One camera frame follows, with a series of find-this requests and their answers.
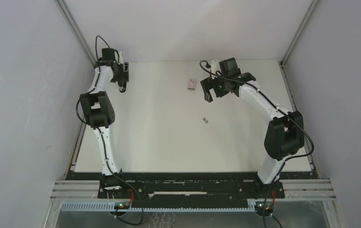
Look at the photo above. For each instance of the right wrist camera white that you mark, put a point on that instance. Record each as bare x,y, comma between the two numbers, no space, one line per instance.
215,68

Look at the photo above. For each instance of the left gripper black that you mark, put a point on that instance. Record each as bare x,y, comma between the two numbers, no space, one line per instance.
124,76

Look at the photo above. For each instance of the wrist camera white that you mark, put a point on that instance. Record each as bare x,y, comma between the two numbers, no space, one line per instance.
215,68
121,58

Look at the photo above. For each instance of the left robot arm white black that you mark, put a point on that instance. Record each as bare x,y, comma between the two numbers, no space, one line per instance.
99,113

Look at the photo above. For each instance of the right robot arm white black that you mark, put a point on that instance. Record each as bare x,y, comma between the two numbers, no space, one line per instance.
285,132

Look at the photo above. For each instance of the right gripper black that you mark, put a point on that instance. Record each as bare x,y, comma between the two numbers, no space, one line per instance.
209,83

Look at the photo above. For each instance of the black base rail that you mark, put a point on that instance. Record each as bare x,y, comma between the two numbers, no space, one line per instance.
195,190

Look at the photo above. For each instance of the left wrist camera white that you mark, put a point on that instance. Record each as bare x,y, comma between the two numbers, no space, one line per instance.
121,58

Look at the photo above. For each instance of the staple box red white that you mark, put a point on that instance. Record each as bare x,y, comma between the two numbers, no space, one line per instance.
191,84

